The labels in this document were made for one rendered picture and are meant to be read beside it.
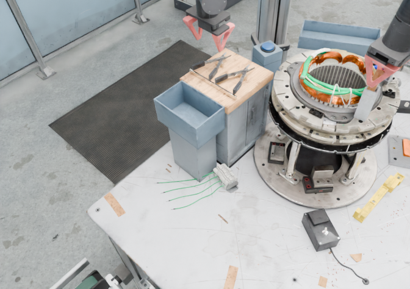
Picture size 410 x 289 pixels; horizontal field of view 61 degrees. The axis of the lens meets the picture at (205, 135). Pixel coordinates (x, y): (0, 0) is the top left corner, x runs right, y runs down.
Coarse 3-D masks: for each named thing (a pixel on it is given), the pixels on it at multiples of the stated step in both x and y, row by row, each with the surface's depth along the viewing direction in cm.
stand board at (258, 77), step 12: (228, 60) 106; (240, 60) 106; (204, 72) 103; (228, 72) 103; (252, 72) 102; (264, 72) 102; (192, 84) 100; (204, 84) 100; (228, 84) 99; (252, 84) 99; (264, 84) 101; (216, 96) 96; (228, 96) 96; (240, 96) 96; (228, 108) 93
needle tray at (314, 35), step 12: (312, 24) 120; (324, 24) 119; (336, 24) 117; (348, 24) 116; (300, 36) 113; (312, 36) 120; (324, 36) 120; (336, 36) 119; (348, 36) 119; (360, 36) 118; (372, 36) 116; (312, 48) 115; (336, 48) 112; (348, 48) 111; (360, 48) 110
